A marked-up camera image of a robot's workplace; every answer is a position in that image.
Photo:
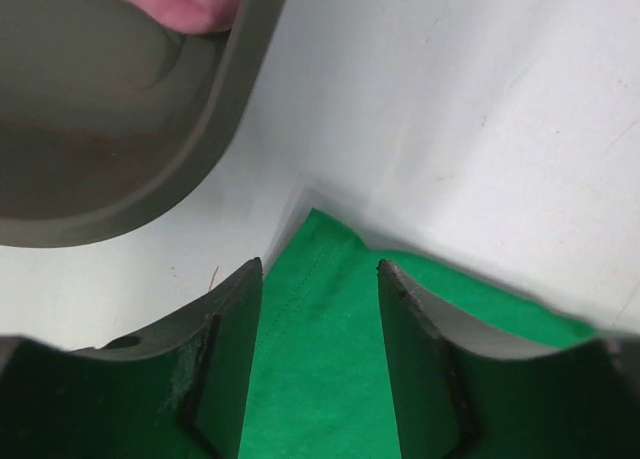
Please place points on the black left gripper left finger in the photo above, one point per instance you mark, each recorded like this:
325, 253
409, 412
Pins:
176, 388

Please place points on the green t-shirt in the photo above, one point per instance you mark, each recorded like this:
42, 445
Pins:
319, 383

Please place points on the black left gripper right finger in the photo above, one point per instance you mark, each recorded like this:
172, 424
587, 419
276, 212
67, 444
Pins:
463, 388

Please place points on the grey plastic basket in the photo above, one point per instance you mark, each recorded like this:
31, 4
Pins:
109, 119

